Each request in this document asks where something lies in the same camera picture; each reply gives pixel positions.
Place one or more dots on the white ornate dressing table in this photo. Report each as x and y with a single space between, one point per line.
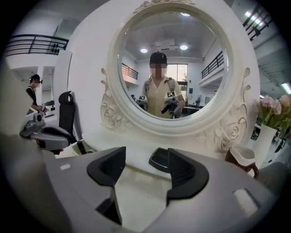
141 188

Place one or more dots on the black balcony railing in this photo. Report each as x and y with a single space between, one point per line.
34 44
258 20

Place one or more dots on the black lipstick tube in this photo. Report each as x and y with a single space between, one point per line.
80 148

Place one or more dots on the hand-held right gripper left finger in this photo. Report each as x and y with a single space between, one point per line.
91 193

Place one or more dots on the white drawer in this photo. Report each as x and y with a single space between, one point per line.
91 149

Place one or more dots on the white vase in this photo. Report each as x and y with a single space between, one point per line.
266 145

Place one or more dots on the black office chair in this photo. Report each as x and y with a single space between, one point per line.
67 113

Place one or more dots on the black square compact case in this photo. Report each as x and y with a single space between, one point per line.
158 158

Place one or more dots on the ceiling light panel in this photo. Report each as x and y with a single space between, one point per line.
253 17

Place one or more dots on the pink flower bouquet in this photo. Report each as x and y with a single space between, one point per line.
272 107

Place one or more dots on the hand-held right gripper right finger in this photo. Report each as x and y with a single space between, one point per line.
216 200

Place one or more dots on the oval white-framed mirror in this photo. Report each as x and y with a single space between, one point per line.
172 125

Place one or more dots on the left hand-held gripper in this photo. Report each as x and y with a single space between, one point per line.
33 127

